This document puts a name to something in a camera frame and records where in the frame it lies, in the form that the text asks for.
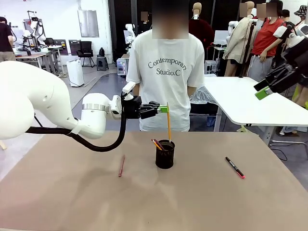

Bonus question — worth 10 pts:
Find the metal wall panel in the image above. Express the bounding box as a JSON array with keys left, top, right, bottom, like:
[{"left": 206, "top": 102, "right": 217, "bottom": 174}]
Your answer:
[{"left": 77, "top": 9, "right": 100, "bottom": 38}]

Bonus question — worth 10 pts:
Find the black mesh pen holder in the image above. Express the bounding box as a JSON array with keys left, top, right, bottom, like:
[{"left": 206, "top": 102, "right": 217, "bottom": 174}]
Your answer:
[{"left": 155, "top": 140, "right": 176, "bottom": 169}]

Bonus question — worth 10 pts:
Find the large white table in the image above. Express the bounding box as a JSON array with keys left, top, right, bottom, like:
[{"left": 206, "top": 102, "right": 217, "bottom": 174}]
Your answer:
[{"left": 204, "top": 76, "right": 308, "bottom": 147}]

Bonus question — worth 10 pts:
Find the dark leaning panel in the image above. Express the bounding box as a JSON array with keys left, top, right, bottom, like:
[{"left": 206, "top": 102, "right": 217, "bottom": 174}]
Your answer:
[{"left": 68, "top": 39, "right": 82, "bottom": 56}]

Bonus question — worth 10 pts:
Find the black tripod leg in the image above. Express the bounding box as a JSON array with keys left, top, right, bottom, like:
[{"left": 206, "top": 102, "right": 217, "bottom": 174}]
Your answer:
[{"left": 33, "top": 115, "right": 44, "bottom": 128}]

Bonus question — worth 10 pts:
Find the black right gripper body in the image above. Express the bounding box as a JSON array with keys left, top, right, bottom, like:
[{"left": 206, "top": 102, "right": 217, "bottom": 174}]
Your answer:
[{"left": 281, "top": 42, "right": 308, "bottom": 70}]

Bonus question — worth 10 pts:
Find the black office chair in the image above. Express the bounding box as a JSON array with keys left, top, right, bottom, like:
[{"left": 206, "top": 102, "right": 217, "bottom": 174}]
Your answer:
[{"left": 77, "top": 41, "right": 95, "bottom": 68}]

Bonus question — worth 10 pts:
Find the person in white T-shirt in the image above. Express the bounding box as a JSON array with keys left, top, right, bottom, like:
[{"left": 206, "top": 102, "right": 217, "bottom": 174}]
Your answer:
[{"left": 126, "top": 0, "right": 205, "bottom": 132}]

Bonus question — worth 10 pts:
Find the yellow pencil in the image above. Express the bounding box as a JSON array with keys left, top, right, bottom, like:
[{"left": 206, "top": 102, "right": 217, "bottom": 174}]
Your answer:
[{"left": 166, "top": 102, "right": 172, "bottom": 143}]

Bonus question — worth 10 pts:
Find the orange pencil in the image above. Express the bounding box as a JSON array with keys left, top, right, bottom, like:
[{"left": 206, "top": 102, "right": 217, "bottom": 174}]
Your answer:
[{"left": 151, "top": 139, "right": 163, "bottom": 151}]

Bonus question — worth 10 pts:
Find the small white desk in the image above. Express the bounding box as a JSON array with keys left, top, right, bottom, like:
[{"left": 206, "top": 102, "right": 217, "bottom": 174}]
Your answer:
[{"left": 47, "top": 45, "right": 64, "bottom": 75}]

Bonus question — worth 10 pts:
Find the white computer case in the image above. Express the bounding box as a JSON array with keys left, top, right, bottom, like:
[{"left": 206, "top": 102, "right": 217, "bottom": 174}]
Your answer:
[{"left": 205, "top": 60, "right": 218, "bottom": 74}]

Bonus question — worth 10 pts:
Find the mannequin with bucket hat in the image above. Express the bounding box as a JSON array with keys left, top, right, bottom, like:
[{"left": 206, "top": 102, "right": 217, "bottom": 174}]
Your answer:
[{"left": 279, "top": 4, "right": 308, "bottom": 108}]

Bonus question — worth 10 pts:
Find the white air purifier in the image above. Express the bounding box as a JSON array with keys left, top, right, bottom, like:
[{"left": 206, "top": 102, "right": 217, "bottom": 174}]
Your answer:
[{"left": 66, "top": 59, "right": 85, "bottom": 88}]

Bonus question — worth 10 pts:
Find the clear plastic sheet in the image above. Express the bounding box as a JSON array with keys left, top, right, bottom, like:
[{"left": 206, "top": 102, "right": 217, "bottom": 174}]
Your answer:
[{"left": 189, "top": 86, "right": 218, "bottom": 106}]

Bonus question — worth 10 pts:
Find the black tripod stand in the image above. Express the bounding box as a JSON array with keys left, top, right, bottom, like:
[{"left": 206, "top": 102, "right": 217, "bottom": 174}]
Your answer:
[{"left": 239, "top": 21, "right": 256, "bottom": 78}]

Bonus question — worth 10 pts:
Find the wooden top work table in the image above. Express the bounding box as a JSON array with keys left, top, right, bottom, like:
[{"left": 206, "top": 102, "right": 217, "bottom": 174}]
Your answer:
[{"left": 14, "top": 51, "right": 49, "bottom": 73}]

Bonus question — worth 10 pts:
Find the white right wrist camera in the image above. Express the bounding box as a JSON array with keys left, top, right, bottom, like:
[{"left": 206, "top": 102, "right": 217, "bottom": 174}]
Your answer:
[{"left": 274, "top": 25, "right": 289, "bottom": 39}]

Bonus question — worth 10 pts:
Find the background robot with orange parts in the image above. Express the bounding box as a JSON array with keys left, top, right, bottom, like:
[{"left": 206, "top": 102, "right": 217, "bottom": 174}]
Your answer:
[{"left": 23, "top": 11, "right": 49, "bottom": 52}]

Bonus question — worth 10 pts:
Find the black left arm cable sleeve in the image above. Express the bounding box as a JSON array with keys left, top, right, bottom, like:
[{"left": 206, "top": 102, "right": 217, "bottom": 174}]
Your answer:
[{"left": 25, "top": 110, "right": 128, "bottom": 152}]

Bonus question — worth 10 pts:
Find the black marker pink cap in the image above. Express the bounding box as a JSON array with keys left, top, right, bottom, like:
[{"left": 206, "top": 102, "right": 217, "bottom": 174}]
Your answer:
[{"left": 225, "top": 156, "right": 246, "bottom": 179}]

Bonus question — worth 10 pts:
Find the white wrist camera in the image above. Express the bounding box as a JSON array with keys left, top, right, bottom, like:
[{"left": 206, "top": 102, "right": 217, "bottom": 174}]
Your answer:
[
  {"left": 122, "top": 81, "right": 136, "bottom": 101},
  {"left": 274, "top": 25, "right": 289, "bottom": 39}
]

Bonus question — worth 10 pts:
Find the gray step stool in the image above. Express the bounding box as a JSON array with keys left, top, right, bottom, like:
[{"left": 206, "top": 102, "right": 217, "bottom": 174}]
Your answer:
[{"left": 96, "top": 55, "right": 109, "bottom": 72}]

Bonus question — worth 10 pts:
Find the lit computer tower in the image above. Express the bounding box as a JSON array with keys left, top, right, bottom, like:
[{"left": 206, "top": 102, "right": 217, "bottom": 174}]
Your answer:
[{"left": 116, "top": 59, "right": 128, "bottom": 77}]

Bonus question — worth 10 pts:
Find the mannequin in dark red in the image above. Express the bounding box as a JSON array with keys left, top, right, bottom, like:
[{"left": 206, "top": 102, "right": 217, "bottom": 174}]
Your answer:
[{"left": 189, "top": 2, "right": 215, "bottom": 60}]

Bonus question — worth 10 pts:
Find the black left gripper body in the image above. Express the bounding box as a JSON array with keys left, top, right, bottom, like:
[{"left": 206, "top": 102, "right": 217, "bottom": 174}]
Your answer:
[{"left": 121, "top": 95, "right": 142, "bottom": 120}]

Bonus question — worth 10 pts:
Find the person in red shirt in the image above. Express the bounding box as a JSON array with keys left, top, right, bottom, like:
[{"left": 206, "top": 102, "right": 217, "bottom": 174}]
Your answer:
[{"left": 247, "top": 0, "right": 287, "bottom": 84}]

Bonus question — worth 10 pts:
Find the small white board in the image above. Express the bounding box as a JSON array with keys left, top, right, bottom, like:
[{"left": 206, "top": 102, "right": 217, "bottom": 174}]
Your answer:
[{"left": 213, "top": 30, "right": 229, "bottom": 46}]

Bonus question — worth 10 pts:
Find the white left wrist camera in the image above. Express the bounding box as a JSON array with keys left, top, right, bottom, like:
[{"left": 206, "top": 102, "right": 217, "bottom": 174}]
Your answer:
[{"left": 122, "top": 81, "right": 136, "bottom": 101}]

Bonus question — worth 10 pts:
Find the mannequin in beige jacket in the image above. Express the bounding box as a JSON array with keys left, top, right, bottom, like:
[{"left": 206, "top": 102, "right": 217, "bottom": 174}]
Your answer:
[{"left": 222, "top": 1, "right": 257, "bottom": 77}]

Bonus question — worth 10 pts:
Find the person in black T-shirt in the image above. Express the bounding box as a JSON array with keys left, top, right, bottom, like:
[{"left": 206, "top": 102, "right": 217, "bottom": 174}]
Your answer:
[{"left": 0, "top": 16, "right": 16, "bottom": 62}]

